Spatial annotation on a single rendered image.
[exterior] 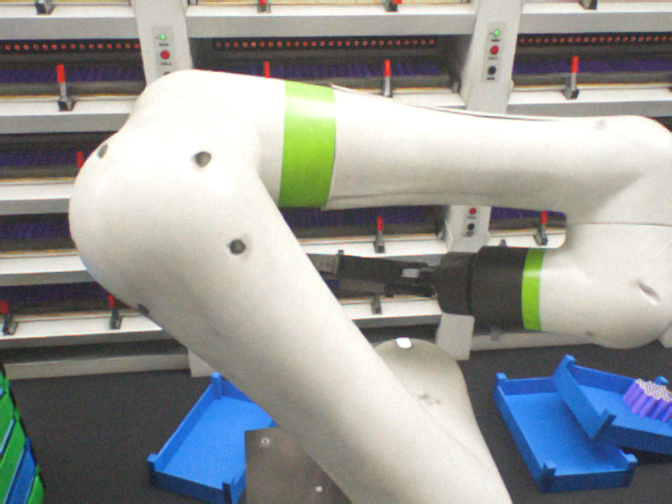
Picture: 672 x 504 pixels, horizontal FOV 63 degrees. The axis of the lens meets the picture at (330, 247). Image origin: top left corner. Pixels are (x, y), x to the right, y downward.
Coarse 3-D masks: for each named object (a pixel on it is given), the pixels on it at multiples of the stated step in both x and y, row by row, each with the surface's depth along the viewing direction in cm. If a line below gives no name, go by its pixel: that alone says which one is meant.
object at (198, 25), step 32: (192, 0) 113; (192, 32) 112; (224, 32) 113; (256, 32) 114; (288, 32) 114; (320, 32) 115; (352, 32) 116; (384, 32) 116; (416, 32) 117; (448, 32) 117
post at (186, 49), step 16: (144, 0) 108; (160, 0) 108; (176, 0) 109; (144, 16) 109; (160, 16) 110; (176, 16) 110; (144, 32) 111; (176, 32) 111; (144, 48) 112; (176, 48) 113; (192, 48) 119; (144, 64) 113; (192, 64) 118; (192, 352) 149; (192, 368) 151; (208, 368) 152
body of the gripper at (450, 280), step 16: (448, 256) 63; (464, 256) 63; (432, 272) 63; (448, 272) 62; (464, 272) 61; (432, 288) 64; (448, 288) 62; (464, 288) 61; (448, 304) 62; (464, 304) 61
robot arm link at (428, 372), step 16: (384, 352) 68; (400, 352) 67; (416, 352) 67; (432, 352) 67; (400, 368) 64; (416, 368) 64; (432, 368) 64; (448, 368) 65; (416, 384) 62; (432, 384) 62; (448, 384) 63; (464, 384) 65; (432, 400) 60; (448, 400) 60; (464, 400) 62; (464, 416) 59
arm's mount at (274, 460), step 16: (256, 432) 89; (272, 432) 89; (256, 448) 86; (272, 448) 86; (288, 448) 86; (256, 464) 83; (272, 464) 83; (288, 464) 83; (304, 464) 83; (256, 480) 81; (272, 480) 81; (288, 480) 81; (304, 480) 81; (320, 480) 80; (256, 496) 78; (272, 496) 78; (288, 496) 78; (304, 496) 78; (320, 496) 78; (336, 496) 78
